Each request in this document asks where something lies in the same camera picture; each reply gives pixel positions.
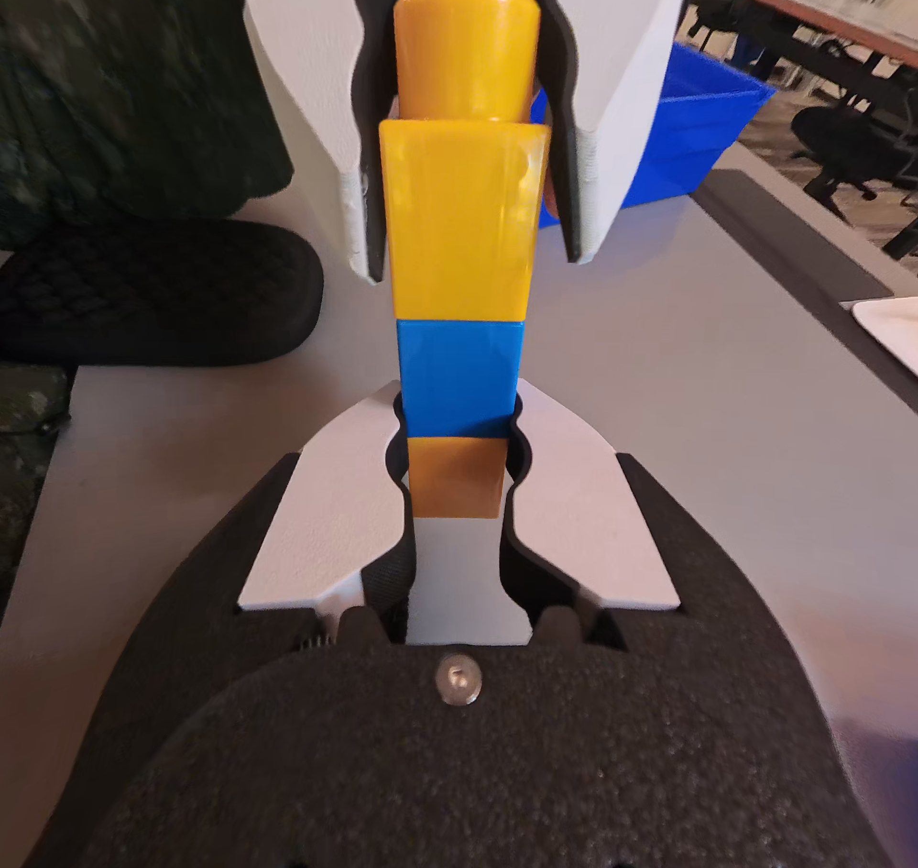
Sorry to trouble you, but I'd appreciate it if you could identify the blue plastic bin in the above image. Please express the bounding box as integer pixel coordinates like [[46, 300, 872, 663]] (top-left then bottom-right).
[[534, 42, 779, 227]]

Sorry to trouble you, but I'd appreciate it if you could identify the green fleece jacket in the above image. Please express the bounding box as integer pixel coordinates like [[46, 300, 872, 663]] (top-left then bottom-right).
[[0, 362, 74, 596]]

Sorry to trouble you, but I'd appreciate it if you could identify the yellow mega block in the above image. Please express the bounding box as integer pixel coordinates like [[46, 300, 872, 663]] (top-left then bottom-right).
[[405, 436, 512, 519], [378, 0, 553, 324]]

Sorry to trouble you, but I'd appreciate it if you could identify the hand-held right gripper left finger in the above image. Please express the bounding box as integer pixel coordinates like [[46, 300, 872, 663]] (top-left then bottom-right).
[[237, 380, 418, 625]]

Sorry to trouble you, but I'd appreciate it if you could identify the blue mega block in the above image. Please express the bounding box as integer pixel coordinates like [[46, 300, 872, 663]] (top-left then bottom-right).
[[396, 319, 526, 440]]

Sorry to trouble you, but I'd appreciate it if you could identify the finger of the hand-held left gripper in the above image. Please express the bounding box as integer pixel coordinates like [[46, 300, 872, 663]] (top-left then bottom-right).
[[244, 0, 424, 286], [513, 0, 693, 264]]

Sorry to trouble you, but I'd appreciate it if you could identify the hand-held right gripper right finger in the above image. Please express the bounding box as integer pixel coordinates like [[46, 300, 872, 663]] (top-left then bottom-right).
[[502, 379, 681, 612]]

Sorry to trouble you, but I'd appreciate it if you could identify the black office chair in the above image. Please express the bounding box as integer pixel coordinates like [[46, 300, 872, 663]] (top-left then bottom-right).
[[685, 0, 783, 80], [789, 104, 918, 227]]

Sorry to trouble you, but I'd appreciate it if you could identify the black textured pad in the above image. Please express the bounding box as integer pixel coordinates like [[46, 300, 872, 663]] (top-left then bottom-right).
[[0, 219, 324, 368]]

